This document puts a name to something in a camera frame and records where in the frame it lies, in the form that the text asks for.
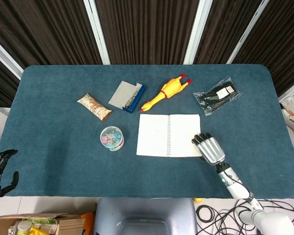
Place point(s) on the clear tub of binder clips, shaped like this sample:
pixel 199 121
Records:
pixel 112 140

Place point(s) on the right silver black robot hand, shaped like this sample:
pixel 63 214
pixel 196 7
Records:
pixel 210 149

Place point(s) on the yellow rubber chicken toy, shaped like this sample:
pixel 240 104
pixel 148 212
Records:
pixel 165 92

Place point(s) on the brown patterned snack packet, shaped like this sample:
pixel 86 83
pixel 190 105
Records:
pixel 94 106

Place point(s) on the small yellow floor object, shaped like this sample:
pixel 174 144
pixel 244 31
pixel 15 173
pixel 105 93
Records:
pixel 197 200

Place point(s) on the clear bag with black item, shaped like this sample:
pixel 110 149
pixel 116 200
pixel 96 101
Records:
pixel 216 95

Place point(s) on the cardboard box with clutter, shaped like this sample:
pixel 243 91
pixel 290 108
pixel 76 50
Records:
pixel 34 224

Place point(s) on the eyeglasses with dark frame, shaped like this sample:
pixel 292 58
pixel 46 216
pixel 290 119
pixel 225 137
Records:
pixel 132 100

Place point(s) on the blue table cloth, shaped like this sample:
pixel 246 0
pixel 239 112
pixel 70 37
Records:
pixel 63 151

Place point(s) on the white sneaker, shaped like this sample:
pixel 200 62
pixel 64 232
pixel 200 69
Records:
pixel 293 111

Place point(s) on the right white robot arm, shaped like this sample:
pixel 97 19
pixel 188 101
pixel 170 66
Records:
pixel 247 200

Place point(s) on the blue glasses case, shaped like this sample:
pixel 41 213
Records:
pixel 127 96

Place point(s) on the white spiral notebook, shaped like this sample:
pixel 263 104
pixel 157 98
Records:
pixel 168 138

